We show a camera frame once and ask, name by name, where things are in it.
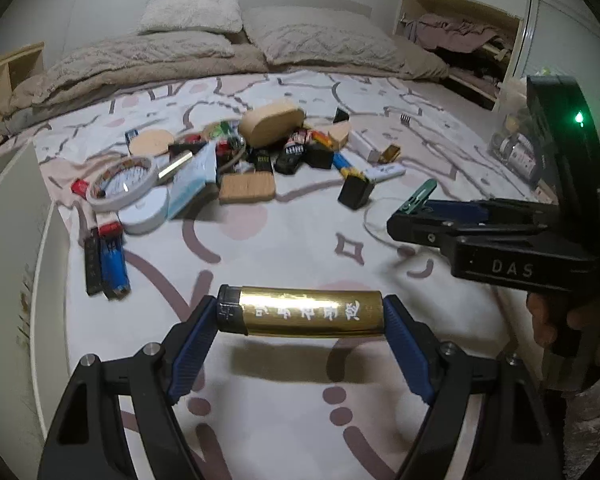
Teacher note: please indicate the white plastic tube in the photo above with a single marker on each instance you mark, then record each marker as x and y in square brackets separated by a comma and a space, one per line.
[385, 172]

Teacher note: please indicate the wooden bedside shelf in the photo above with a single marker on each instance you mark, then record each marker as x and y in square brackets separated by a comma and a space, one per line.
[0, 80]

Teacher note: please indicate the clear glass jar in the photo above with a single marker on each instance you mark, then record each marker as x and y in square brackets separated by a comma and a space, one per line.
[517, 152]

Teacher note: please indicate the oval wooden box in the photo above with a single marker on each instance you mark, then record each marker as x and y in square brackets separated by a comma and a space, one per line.
[272, 120]

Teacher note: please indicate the green plastic clip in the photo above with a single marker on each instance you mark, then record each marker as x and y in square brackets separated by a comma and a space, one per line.
[420, 195]

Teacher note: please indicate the white small carton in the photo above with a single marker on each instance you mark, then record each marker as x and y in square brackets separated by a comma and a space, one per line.
[367, 144]

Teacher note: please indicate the blue face mask packet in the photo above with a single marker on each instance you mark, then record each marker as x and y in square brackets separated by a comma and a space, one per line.
[192, 185]

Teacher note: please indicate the blue yellow marker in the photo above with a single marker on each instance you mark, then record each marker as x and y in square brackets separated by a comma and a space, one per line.
[341, 162]

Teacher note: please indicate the wooden wall niche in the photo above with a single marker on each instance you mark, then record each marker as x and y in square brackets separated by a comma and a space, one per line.
[511, 22]

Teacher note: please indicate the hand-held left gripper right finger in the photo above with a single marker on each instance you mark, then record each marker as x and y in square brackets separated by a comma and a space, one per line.
[410, 345]

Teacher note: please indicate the small beige fluffy pillow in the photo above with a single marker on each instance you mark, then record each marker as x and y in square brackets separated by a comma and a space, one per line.
[190, 7]

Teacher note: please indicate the pink clothes pile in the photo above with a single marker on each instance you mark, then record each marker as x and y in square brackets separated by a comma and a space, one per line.
[455, 35]

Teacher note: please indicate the black square box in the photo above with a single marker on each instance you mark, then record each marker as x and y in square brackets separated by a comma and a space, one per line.
[355, 192]

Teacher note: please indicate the blue lighter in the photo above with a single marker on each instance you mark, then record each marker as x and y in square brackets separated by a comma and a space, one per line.
[121, 265]
[108, 267]

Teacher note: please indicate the rectangular cork coaster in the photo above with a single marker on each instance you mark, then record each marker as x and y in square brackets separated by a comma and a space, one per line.
[245, 187]

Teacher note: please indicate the gold lighter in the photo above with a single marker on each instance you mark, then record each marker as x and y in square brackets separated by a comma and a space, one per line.
[305, 312]

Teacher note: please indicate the beige quilted comforter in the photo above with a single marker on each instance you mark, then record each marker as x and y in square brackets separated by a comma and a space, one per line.
[130, 60]

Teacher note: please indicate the small black comb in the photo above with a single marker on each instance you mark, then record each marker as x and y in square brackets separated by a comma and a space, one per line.
[406, 120]

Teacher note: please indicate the black slim box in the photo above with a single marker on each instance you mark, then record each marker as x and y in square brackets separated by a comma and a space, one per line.
[93, 265]

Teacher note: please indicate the small blue packet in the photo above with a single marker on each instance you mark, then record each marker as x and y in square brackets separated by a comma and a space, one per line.
[131, 136]

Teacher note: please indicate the white round case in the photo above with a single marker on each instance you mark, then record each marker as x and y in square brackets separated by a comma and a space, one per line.
[145, 212]

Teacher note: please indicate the red printed white tape roll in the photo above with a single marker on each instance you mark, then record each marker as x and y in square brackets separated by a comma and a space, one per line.
[111, 205]

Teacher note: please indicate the white cabinet door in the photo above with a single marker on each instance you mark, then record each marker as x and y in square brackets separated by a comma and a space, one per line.
[550, 35]

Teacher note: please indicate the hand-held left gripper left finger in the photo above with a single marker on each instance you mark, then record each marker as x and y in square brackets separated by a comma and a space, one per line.
[195, 345]

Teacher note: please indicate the white storage box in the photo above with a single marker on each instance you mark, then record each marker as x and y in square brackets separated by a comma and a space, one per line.
[10, 220]

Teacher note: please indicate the person's right hand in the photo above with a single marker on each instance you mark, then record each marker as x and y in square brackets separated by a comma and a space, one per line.
[539, 320]

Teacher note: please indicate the small gold case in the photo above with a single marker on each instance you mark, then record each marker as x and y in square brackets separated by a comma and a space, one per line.
[389, 152]

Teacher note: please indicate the black printed packet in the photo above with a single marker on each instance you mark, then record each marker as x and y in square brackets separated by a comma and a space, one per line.
[290, 157]
[321, 156]
[262, 159]

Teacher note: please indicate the silver metal bar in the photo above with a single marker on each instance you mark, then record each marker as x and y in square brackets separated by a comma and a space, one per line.
[175, 166]

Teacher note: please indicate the grey fluffy rug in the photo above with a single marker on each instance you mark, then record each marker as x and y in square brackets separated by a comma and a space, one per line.
[590, 425]

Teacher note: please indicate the printed bed sheet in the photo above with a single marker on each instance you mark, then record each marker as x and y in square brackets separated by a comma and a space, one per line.
[290, 240]

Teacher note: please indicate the large beige quilted pillow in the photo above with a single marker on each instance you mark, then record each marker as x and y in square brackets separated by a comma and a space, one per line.
[320, 35]

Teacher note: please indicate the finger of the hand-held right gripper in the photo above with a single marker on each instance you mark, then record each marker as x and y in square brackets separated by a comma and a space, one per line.
[420, 232]
[460, 208]

